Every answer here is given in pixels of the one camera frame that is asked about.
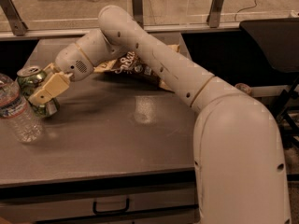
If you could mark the middle metal bracket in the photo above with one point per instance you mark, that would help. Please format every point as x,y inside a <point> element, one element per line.
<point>137,7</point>

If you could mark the brown chip bag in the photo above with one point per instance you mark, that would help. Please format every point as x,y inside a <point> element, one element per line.
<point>131,65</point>

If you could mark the grey drawer with black handle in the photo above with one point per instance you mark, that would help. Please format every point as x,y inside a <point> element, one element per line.
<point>160,207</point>

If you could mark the left metal bracket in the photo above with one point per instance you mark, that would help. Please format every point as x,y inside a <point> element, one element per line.
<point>17,25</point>

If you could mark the glass barrier panel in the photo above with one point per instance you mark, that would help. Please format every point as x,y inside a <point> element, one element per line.
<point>72,14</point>

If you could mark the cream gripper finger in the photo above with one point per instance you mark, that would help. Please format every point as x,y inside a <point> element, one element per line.
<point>54,85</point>
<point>51,68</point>

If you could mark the green soda can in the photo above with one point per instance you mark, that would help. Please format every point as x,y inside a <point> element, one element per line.
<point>30,78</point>

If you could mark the right metal bracket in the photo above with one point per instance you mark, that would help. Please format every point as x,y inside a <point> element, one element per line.
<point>214,16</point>

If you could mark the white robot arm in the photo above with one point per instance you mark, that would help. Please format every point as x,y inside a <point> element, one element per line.
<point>238,154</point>

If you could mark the clear plastic water bottle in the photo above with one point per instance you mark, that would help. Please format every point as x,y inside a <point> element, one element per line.
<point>16,112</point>

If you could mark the metal bracket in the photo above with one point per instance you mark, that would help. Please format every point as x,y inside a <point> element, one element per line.
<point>214,16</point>
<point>17,25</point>
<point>137,7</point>

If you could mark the black office chair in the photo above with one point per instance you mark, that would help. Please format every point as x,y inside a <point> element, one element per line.
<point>279,40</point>

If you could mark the roll of tan tape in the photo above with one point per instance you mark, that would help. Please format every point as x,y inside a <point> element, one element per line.
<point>244,88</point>

